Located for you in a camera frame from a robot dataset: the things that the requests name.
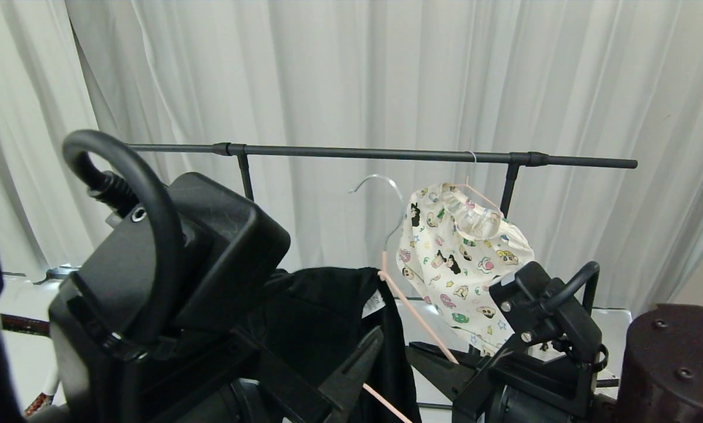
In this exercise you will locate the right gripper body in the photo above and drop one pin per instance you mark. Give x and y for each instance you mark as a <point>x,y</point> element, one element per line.
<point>528,405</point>

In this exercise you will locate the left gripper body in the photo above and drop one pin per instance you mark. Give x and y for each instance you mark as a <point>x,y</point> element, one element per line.
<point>281,382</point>

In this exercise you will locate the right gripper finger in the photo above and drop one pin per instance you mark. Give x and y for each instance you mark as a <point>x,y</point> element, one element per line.
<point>445,370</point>

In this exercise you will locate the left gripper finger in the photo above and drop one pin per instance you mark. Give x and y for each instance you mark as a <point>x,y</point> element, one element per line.
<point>357,370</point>

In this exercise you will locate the black garment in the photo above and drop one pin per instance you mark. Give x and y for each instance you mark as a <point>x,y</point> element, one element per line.
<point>316,311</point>

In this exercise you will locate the pink clothes hanger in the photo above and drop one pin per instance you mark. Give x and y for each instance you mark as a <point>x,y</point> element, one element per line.
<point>483,198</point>
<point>384,263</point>

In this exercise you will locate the cream printed garment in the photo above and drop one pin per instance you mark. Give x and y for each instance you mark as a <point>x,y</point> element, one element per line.
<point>463,247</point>

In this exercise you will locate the black clothes rack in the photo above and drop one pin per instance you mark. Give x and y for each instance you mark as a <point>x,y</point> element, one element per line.
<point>357,153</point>

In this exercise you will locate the window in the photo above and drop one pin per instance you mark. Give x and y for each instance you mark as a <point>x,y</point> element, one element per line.
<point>63,273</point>

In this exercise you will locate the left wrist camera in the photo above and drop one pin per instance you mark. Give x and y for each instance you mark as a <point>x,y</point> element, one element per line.
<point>222,247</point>

